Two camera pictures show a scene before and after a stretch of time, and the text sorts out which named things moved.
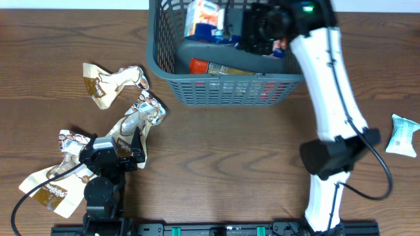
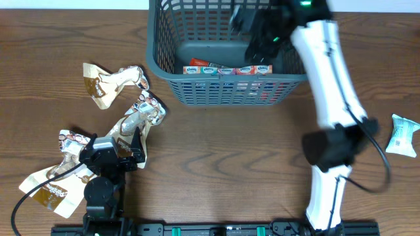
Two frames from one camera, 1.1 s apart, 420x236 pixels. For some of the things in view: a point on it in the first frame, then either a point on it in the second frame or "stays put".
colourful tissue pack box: (205, 23) to (247, 70)
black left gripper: (138, 155) stays put
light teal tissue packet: (401, 139) stays put
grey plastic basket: (203, 71) stays put
